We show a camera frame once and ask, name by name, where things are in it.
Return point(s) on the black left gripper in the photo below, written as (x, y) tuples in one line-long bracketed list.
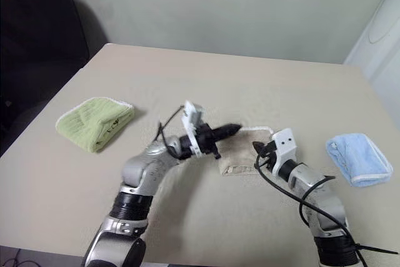
[(207, 139)]

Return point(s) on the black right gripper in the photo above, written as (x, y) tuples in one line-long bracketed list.
[(270, 154)]

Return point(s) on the beige ribbed towel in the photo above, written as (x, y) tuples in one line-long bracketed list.
[(239, 154)]

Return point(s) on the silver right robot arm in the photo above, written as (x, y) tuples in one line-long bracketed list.
[(322, 204)]

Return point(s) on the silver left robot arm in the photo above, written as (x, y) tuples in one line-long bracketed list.
[(140, 185)]

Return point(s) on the light blue folded towel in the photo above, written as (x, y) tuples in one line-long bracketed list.
[(356, 157)]

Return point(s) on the green folded towel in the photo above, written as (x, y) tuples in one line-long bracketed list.
[(93, 123)]

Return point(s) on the white door panel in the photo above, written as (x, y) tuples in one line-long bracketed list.
[(379, 38)]

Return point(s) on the black office chair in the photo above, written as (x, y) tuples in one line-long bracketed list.
[(37, 45)]

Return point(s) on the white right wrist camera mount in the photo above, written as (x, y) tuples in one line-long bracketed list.
[(284, 148)]

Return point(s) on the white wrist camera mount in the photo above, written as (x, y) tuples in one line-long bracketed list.
[(191, 123), (284, 148)]

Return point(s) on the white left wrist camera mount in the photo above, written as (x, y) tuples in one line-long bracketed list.
[(191, 123)]

